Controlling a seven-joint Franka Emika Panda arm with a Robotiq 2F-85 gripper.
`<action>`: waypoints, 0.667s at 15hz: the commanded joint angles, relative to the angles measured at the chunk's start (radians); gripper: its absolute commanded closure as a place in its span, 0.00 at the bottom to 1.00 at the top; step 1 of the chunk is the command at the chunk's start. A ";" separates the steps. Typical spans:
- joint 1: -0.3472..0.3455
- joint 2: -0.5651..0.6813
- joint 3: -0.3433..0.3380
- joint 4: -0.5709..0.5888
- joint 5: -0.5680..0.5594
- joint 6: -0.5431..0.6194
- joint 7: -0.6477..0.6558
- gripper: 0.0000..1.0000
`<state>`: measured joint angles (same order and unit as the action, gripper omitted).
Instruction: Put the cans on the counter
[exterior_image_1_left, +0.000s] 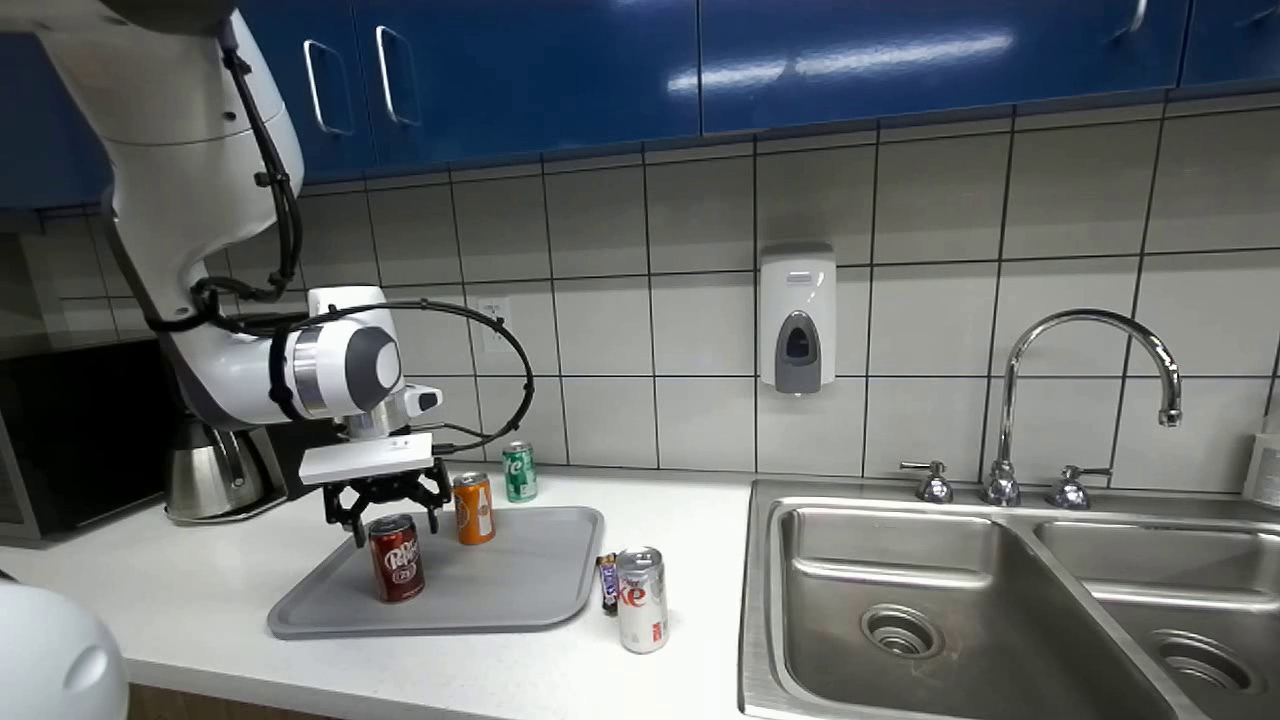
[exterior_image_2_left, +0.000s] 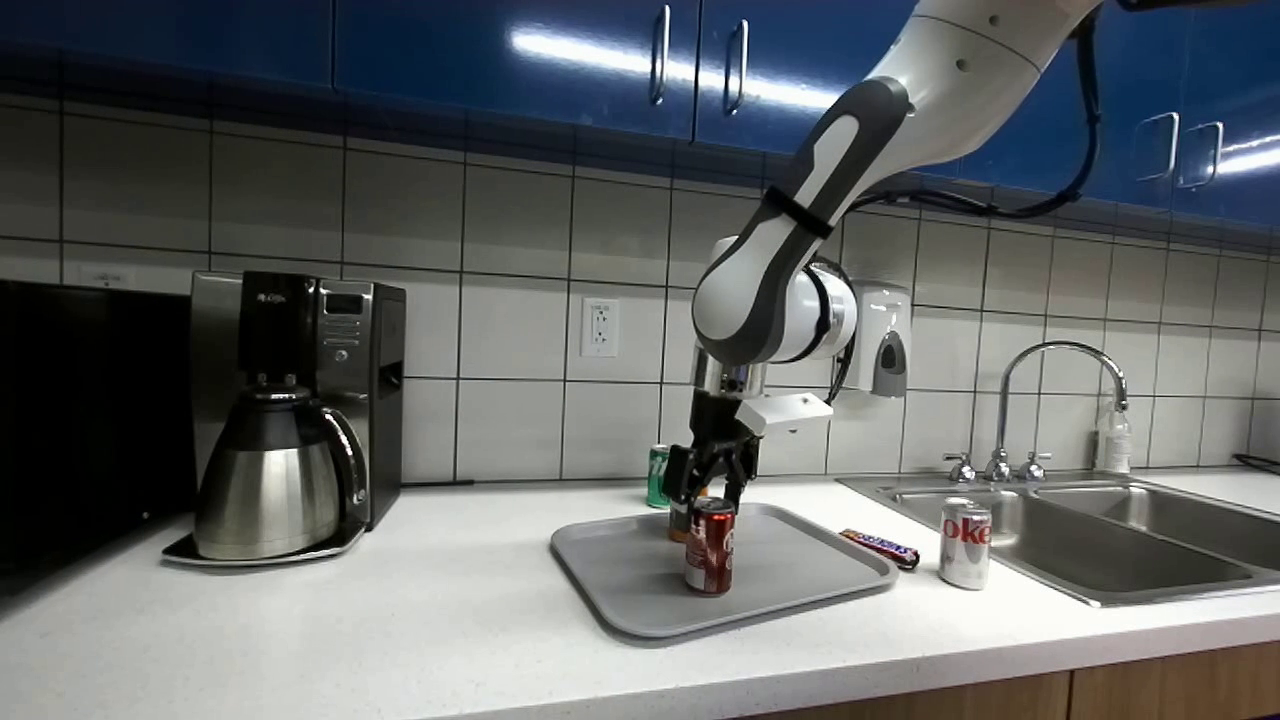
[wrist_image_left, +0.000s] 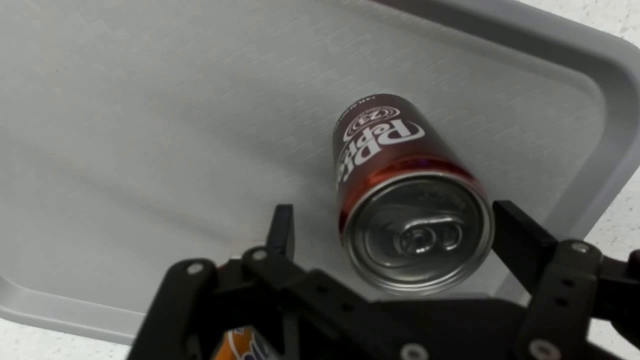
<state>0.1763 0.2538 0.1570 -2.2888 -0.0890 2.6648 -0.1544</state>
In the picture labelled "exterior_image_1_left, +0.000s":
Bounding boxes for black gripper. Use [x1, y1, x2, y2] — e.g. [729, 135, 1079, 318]
[315, 463, 455, 552]

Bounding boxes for dark red soda can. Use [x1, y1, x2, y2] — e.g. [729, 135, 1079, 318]
[369, 514, 430, 607]

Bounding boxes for orange soda can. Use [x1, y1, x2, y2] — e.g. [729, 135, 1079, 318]
[450, 467, 499, 548]

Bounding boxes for silver diet soda can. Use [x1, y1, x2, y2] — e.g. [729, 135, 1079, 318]
[614, 545, 675, 661]

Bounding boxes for grey plastic tray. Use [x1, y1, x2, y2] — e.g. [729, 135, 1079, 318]
[265, 501, 610, 640]

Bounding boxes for green soda can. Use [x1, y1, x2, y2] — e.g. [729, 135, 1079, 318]
[499, 437, 546, 508]

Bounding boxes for stainless steel coffee carafe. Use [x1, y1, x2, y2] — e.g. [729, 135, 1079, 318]
[164, 422, 283, 527]

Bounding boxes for wooden base cabinet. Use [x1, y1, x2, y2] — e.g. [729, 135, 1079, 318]
[125, 685, 337, 720]

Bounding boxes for black microwave oven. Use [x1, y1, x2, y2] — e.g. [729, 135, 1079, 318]
[0, 336, 185, 552]

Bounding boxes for glossy blue upper cabinets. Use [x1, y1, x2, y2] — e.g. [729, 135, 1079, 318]
[0, 0, 1280, 217]

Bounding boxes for stainless steel double sink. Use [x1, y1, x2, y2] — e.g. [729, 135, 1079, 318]
[735, 480, 1280, 720]

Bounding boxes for chrome faucet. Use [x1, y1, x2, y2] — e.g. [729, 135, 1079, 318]
[990, 308, 1187, 508]

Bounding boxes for clear dish soap bottle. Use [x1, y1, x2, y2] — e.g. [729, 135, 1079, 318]
[1236, 423, 1280, 514]

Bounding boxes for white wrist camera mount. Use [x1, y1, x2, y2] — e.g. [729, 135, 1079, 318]
[297, 433, 442, 493]

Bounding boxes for white wall soap dispenser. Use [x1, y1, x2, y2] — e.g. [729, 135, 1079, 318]
[757, 249, 840, 399]

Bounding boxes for chrome faucet handle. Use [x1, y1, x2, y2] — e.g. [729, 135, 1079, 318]
[1049, 459, 1111, 514]
[899, 459, 962, 508]

